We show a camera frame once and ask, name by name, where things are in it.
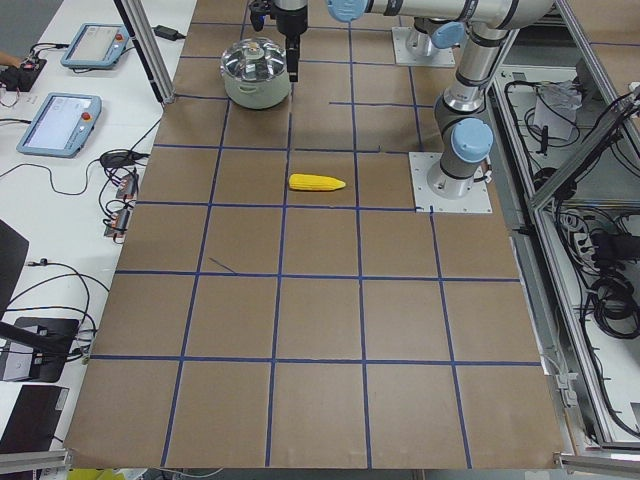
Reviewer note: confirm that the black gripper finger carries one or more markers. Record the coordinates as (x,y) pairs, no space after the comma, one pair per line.
(292,45)

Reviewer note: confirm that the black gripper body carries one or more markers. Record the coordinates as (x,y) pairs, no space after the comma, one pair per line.
(291,22)

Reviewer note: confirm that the glass pot lid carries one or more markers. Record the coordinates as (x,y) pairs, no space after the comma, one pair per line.
(254,60)

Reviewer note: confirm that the yellow corn cob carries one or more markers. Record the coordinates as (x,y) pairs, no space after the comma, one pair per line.
(314,183)

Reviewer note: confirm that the pale green cooking pot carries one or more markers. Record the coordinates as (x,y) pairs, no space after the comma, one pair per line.
(258,96)

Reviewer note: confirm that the black power adapter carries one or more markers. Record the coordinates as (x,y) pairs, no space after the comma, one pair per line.
(168,33)

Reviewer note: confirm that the far blue teach pendant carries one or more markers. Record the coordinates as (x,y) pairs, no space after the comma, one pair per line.
(96,46)

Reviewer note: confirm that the blue teach pendant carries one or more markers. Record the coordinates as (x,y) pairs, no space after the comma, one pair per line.
(96,46)
(62,125)

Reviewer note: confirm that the usb hub board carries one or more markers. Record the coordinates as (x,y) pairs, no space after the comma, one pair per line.
(116,224)
(128,186)

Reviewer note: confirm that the near blue teach pendant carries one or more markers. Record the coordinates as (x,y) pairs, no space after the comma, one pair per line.
(62,125)

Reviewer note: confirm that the brown paper table mat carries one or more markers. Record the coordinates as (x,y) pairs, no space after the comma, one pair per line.
(250,325)

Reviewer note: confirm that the crumpled white paper bag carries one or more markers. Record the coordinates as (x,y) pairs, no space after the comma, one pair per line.
(556,109)

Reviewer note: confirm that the black monitor stand base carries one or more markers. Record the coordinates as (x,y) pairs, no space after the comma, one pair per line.
(37,348)

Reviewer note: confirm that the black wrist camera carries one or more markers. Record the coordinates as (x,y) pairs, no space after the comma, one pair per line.
(260,10)

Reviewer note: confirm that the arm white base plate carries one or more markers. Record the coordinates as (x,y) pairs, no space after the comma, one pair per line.
(435,192)
(414,48)

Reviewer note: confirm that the aluminium frame post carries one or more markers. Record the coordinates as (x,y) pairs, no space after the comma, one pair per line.
(135,20)

